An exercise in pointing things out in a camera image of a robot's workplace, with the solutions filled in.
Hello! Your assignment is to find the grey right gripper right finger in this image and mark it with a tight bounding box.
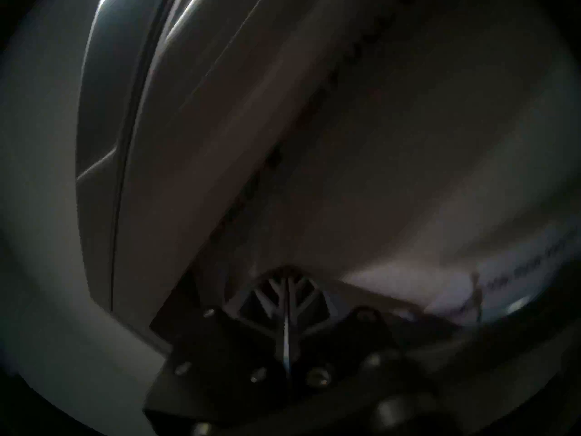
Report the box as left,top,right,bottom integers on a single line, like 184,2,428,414
287,268,409,395

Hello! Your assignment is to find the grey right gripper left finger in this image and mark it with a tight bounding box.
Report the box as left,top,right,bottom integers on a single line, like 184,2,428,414
145,268,288,423

